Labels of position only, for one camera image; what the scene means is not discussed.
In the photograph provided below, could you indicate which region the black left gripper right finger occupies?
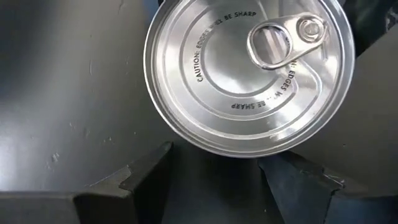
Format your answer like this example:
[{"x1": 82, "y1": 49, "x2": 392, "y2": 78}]
[{"x1": 257, "y1": 151, "x2": 398, "y2": 224}]

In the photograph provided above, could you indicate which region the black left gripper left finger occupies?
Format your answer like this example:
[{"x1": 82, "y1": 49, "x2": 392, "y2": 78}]
[{"x1": 0, "y1": 141, "x2": 174, "y2": 224}]

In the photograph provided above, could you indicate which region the silver can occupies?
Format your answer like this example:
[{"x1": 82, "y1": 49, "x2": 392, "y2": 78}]
[{"x1": 142, "y1": 0, "x2": 356, "y2": 159}]

